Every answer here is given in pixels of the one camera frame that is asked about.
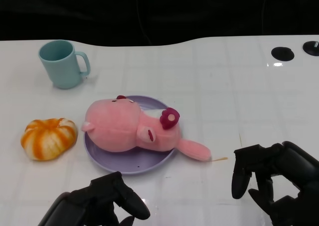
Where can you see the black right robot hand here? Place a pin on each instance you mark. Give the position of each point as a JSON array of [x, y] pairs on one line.
[[296, 171]]

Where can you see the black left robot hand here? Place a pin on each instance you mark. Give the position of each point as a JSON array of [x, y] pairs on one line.
[[99, 201]]

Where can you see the pink plush beaver doll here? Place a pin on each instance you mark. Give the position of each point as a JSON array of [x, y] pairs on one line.
[[114, 129]]

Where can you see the purple plastic plate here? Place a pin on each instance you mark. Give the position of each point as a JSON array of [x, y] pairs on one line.
[[139, 163]]

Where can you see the orange white striped pumpkin toy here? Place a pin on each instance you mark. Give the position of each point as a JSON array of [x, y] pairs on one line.
[[47, 139]]

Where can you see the black round table grommet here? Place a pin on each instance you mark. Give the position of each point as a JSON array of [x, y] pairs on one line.
[[311, 47], [282, 53]]

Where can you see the teal plastic mug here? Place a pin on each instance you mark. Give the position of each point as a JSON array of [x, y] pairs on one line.
[[62, 69]]

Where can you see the black backdrop cloth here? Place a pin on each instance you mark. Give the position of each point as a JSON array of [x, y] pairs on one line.
[[74, 12]]

